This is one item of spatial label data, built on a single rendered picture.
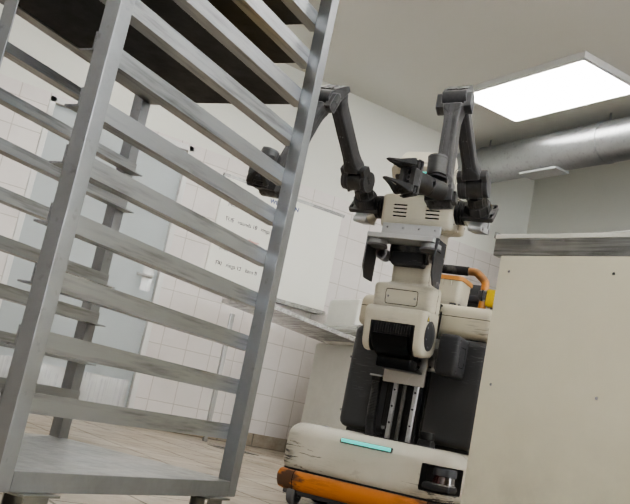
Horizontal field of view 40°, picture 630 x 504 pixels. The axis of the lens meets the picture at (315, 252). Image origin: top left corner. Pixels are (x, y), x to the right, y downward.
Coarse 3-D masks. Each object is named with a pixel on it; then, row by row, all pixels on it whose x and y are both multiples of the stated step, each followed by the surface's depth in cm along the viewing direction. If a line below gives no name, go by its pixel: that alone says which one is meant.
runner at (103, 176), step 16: (96, 160) 133; (96, 176) 134; (112, 176) 137; (128, 176) 140; (112, 192) 140; (128, 192) 140; (144, 192) 144; (144, 208) 148; (160, 208) 148; (176, 208) 152; (176, 224) 156; (192, 224) 157; (208, 224) 161; (208, 240) 166; (224, 240) 166; (240, 240) 171; (240, 256) 176; (256, 256) 177
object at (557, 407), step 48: (528, 288) 232; (576, 288) 222; (624, 288) 213; (528, 336) 228; (576, 336) 218; (624, 336) 209; (480, 384) 235; (528, 384) 224; (576, 384) 215; (624, 384) 206; (480, 432) 230; (528, 432) 220; (576, 432) 211; (624, 432) 203; (480, 480) 226; (528, 480) 217; (576, 480) 208; (624, 480) 200
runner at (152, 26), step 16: (144, 16) 140; (144, 32) 143; (160, 32) 144; (176, 32) 148; (176, 48) 148; (192, 48) 152; (192, 64) 153; (208, 64) 157; (208, 80) 159; (224, 80) 161; (224, 96) 166; (240, 96) 167; (256, 112) 172; (272, 112) 178; (272, 128) 179; (288, 128) 184; (288, 144) 187
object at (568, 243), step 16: (496, 240) 245; (512, 240) 241; (528, 240) 237; (544, 240) 234; (560, 240) 230; (576, 240) 227; (592, 240) 224; (608, 240) 220; (624, 240) 217; (496, 256) 245
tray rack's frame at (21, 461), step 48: (0, 48) 141; (96, 48) 130; (96, 96) 128; (96, 144) 129; (48, 240) 124; (48, 288) 123; (48, 336) 124; (0, 432) 119; (0, 480) 118; (48, 480) 126; (96, 480) 136; (144, 480) 146; (192, 480) 159
